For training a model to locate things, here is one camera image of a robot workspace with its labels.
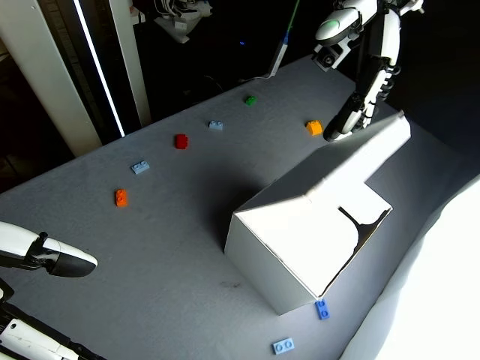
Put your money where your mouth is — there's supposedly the cardboard box white outside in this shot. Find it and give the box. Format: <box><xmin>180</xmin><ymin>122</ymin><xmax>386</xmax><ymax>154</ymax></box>
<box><xmin>223</xmin><ymin>110</ymin><xmax>412</xmax><ymax>316</ymax></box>

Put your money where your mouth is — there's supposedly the white plastic device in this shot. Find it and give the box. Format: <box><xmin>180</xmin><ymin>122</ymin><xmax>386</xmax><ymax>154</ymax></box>
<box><xmin>153</xmin><ymin>0</ymin><xmax>214</xmax><ymax>44</ymax></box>

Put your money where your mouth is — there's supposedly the bright white backdrop sheet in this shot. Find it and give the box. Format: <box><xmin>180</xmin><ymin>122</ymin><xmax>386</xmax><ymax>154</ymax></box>
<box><xmin>339</xmin><ymin>175</ymin><xmax>480</xmax><ymax>360</ymax></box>

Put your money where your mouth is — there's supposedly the blue flat toy brick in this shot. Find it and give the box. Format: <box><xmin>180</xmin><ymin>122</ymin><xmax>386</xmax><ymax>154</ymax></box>
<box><xmin>314</xmin><ymin>299</ymin><xmax>332</xmax><ymax>321</ymax></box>

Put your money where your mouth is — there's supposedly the white light strip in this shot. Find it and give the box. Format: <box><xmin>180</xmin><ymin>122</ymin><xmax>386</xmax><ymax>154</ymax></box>
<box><xmin>73</xmin><ymin>0</ymin><xmax>127</xmax><ymax>138</ymax></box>

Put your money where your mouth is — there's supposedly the grey table cloth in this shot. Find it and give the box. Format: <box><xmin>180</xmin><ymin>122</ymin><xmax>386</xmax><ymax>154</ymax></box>
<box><xmin>0</xmin><ymin>54</ymin><xmax>480</xmax><ymax>360</ymax></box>

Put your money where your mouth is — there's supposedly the light blue flat brick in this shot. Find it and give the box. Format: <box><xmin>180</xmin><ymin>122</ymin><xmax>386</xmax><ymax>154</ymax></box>
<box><xmin>271</xmin><ymin>337</ymin><xmax>296</xmax><ymax>356</ymax></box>

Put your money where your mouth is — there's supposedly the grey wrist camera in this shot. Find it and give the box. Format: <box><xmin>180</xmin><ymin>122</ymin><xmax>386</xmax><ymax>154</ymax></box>
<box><xmin>311</xmin><ymin>41</ymin><xmax>349</xmax><ymax>73</ymax></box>

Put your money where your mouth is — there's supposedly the green cable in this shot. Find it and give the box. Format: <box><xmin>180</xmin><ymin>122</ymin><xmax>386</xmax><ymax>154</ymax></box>
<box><xmin>285</xmin><ymin>0</ymin><xmax>302</xmax><ymax>35</ymax></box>

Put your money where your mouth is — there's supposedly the grey cable adapter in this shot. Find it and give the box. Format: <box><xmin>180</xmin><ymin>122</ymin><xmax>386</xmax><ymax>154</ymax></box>
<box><xmin>266</xmin><ymin>32</ymin><xmax>292</xmax><ymax>79</ymax></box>

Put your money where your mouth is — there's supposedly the narrow white frame post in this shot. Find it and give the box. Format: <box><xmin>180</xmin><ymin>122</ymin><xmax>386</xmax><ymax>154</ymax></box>
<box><xmin>107</xmin><ymin>0</ymin><xmax>153</xmax><ymax>127</ymax></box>

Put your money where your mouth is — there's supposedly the wide white frame post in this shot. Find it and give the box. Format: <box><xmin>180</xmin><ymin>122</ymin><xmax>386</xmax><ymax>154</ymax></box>
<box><xmin>0</xmin><ymin>0</ymin><xmax>103</xmax><ymax>158</ymax></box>

